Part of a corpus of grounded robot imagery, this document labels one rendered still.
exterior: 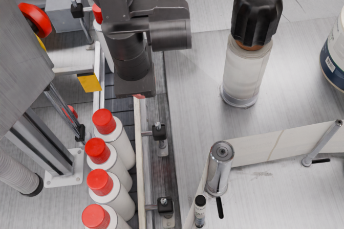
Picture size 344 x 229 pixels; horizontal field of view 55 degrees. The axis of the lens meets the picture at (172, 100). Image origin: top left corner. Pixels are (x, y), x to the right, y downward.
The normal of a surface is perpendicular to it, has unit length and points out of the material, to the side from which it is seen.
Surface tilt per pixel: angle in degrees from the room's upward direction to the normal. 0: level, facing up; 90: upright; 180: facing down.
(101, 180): 2
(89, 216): 3
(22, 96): 90
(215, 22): 0
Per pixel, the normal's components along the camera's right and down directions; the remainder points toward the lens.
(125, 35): -0.07, -0.51
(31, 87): 0.87, 0.40
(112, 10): 0.02, 0.57
